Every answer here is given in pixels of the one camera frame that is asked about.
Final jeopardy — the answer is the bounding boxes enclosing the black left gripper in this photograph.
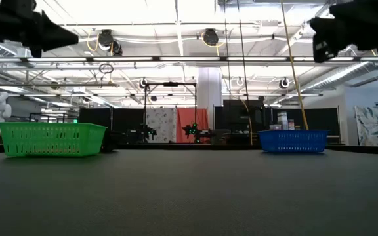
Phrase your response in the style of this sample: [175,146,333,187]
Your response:
[0,6,79,58]

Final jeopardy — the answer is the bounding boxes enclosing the black partition panel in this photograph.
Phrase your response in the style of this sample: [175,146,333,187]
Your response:
[77,107,146,144]
[264,107,341,136]

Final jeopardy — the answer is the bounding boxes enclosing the green plastic basket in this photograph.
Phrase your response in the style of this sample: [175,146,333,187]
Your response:
[0,121,108,157]

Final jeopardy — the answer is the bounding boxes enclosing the leaf pattern hanging cloth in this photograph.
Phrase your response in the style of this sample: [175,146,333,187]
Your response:
[353,104,378,146]

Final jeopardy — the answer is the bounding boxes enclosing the stacked white containers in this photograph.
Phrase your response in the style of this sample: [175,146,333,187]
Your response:
[268,110,297,130]

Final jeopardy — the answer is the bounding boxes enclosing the blue plastic basket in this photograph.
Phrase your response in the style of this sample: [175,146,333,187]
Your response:
[257,129,330,154]

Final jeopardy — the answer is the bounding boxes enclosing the long ceiling light strip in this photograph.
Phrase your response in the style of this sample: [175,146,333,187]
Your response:
[0,55,378,63]

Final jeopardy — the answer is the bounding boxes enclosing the black cabinet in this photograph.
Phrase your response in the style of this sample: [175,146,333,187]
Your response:
[222,98,266,135]

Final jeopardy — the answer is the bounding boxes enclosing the white floral hanging cloth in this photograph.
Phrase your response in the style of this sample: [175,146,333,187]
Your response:
[145,107,179,144]

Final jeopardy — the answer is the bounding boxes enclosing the white building column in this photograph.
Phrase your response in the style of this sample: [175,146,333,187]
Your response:
[196,67,224,130]

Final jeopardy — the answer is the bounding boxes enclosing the orange hanging cloth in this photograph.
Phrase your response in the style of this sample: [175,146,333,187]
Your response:
[175,106,211,144]

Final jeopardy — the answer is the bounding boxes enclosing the black table mat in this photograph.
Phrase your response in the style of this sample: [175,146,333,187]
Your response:
[0,147,378,236]

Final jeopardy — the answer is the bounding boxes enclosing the black ceiling cord reel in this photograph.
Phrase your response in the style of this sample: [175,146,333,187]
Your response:
[86,28,124,57]
[200,27,226,57]

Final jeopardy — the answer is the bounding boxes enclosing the silver ceiling duct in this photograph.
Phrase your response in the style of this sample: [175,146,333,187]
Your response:
[302,60,378,93]

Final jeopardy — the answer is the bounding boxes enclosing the hanging black cable ring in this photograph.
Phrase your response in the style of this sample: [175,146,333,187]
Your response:
[98,62,115,75]

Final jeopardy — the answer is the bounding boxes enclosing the yellow hanging cord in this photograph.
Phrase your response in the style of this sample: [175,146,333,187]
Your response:
[280,0,310,130]

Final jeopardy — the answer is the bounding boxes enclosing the black hanging cable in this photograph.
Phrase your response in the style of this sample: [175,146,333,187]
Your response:
[236,0,254,145]
[223,0,233,145]

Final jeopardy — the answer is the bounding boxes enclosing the black metal station frame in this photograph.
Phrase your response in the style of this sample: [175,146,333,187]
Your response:
[142,81,199,144]

